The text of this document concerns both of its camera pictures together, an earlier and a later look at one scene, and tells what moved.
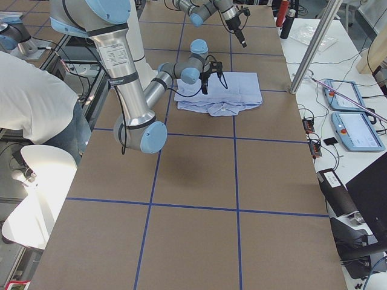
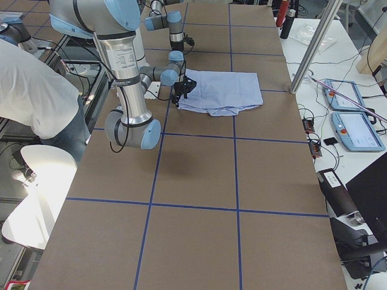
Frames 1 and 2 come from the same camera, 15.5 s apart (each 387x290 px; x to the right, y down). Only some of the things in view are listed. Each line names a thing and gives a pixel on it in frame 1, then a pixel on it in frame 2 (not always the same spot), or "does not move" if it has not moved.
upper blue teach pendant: x=347 y=89 does not move
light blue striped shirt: x=227 y=92 does not move
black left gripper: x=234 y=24 -> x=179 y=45
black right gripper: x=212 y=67 -> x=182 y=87
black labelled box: x=338 y=199 does not move
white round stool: x=30 y=223 does not move
